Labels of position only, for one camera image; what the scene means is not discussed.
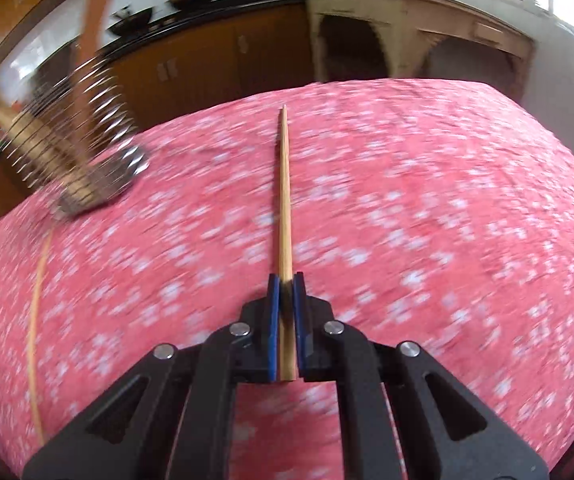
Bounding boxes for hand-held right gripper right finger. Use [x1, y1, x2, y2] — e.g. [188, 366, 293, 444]
[292, 271, 550, 480]

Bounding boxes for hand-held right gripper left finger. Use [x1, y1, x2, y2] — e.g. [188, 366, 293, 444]
[22, 274, 281, 480]

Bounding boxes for metal wire utensil holder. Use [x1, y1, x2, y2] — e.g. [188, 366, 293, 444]
[0, 52, 150, 222]

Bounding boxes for red floral tablecloth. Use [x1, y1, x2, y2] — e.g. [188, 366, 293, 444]
[0, 77, 574, 480]

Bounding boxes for brown lower kitchen cabinets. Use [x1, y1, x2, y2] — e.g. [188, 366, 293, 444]
[0, 2, 318, 257]

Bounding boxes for black kitchen countertop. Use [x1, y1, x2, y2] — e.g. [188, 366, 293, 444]
[99, 0, 314, 58]

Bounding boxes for cream wooden side table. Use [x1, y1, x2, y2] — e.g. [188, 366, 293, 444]
[303, 0, 536, 107]

